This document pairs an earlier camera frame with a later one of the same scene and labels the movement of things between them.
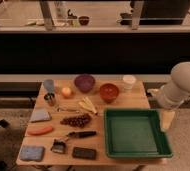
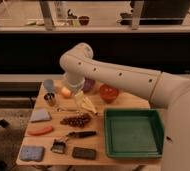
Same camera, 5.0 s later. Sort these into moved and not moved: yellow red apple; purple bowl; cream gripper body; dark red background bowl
Moved: cream gripper body
Not moved: yellow red apple; dark red background bowl; purple bowl
